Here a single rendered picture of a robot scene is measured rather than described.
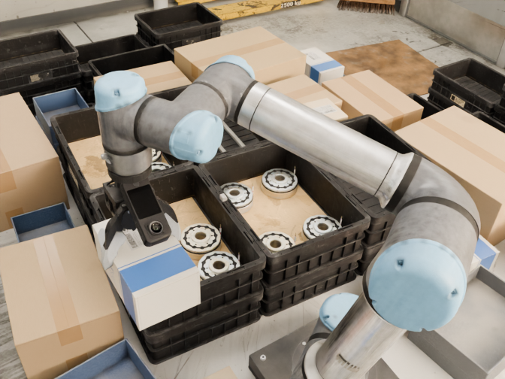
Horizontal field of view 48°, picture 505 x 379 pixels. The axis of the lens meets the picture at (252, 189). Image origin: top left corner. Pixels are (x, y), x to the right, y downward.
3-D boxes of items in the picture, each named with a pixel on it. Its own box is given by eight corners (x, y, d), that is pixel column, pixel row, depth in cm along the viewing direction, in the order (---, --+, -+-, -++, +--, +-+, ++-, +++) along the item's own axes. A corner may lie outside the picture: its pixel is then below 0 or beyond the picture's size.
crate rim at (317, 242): (372, 226, 142) (373, 219, 140) (268, 267, 130) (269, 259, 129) (288, 143, 168) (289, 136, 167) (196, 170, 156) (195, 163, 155)
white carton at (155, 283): (200, 303, 104) (199, 270, 98) (139, 331, 99) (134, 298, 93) (154, 236, 117) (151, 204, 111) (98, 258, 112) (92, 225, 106)
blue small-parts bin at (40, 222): (87, 264, 156) (83, 246, 151) (31, 283, 150) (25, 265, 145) (68, 219, 169) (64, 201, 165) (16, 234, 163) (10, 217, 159)
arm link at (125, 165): (158, 147, 89) (109, 162, 85) (160, 170, 92) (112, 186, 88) (139, 124, 94) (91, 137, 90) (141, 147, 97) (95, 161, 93)
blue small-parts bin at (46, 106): (97, 132, 192) (95, 114, 187) (52, 144, 185) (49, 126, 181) (78, 104, 205) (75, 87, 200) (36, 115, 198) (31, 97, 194)
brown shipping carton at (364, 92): (413, 145, 206) (424, 107, 196) (366, 162, 197) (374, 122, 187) (361, 105, 226) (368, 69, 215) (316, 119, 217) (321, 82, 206)
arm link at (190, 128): (236, 92, 83) (172, 74, 87) (197, 134, 76) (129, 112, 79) (236, 135, 89) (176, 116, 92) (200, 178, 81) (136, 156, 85)
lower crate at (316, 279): (358, 281, 155) (366, 250, 147) (264, 322, 143) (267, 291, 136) (283, 195, 181) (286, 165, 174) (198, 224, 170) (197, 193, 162)
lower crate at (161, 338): (264, 322, 143) (266, 291, 136) (152, 371, 132) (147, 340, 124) (198, 224, 170) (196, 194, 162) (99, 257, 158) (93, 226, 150)
